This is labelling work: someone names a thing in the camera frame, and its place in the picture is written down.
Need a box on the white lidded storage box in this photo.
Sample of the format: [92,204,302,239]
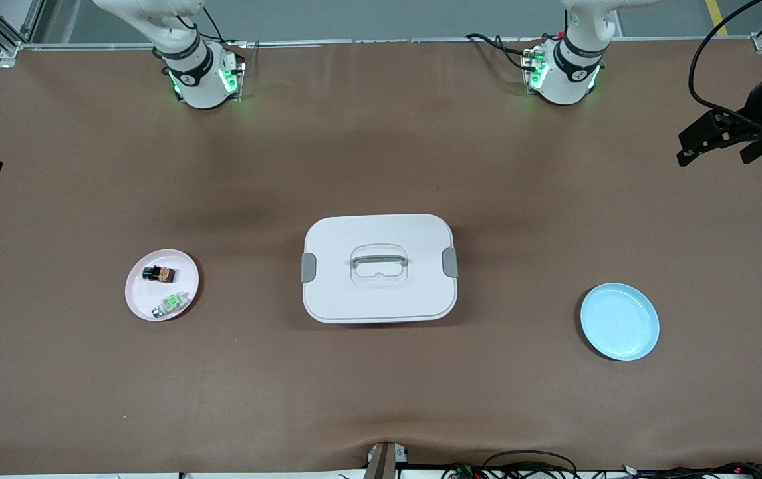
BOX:
[301,213,459,325]

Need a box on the light blue round plate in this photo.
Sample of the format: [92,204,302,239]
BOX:
[580,282,660,362]

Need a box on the pink round plate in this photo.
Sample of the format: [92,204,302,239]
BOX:
[124,249,200,322]

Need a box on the brown table mat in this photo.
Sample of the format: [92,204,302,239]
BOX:
[0,39,762,476]

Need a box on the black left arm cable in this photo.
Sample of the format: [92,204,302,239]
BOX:
[688,0,762,127]

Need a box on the green push-button switch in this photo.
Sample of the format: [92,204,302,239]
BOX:
[152,291,190,319]

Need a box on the black base cable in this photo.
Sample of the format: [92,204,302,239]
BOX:
[466,32,535,71]

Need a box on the black cable bundle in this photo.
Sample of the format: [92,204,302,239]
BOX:
[441,461,762,479]

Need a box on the black looped cable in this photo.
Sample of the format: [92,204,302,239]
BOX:
[484,450,578,479]

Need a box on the aluminium profile post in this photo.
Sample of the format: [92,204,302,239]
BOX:
[362,440,410,479]

